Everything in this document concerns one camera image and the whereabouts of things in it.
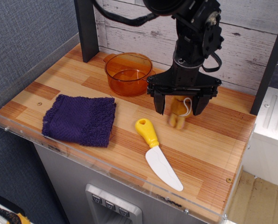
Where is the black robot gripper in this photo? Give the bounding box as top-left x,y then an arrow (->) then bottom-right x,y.
147,58 -> 221,116

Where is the yellow plush bunny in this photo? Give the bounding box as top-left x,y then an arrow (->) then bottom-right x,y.
169,96 -> 192,130

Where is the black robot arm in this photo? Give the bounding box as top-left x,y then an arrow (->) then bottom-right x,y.
144,0 -> 224,116

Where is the purple towel napkin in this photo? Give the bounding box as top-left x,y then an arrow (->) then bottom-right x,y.
42,94 -> 116,147

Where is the orange transparent plastic pot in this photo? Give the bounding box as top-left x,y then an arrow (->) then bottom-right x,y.
104,52 -> 156,97

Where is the white ribbed appliance right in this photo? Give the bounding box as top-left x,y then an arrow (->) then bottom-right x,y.
242,87 -> 278,185

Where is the silver dispenser button panel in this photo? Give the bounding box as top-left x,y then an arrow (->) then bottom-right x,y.
85,184 -> 143,224

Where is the grey toy fridge cabinet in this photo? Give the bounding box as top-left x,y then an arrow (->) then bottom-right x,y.
35,145 -> 202,224

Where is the clear acrylic edge guard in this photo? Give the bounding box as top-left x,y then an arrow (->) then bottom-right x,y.
0,34 -> 255,223

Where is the yellow object bottom left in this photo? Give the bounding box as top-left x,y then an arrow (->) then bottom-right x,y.
17,213 -> 32,224

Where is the yellow handled white toy knife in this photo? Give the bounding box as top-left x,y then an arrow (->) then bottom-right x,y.
135,119 -> 184,191

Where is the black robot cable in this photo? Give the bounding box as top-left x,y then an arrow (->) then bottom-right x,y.
91,0 -> 223,73

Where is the dark vertical post right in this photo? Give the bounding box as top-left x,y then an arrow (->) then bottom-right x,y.
250,35 -> 278,115

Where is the dark vertical post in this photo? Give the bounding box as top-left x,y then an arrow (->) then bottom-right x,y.
250,35 -> 278,115
74,0 -> 99,63

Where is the dark vertical post left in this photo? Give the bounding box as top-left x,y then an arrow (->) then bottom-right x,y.
74,0 -> 99,63

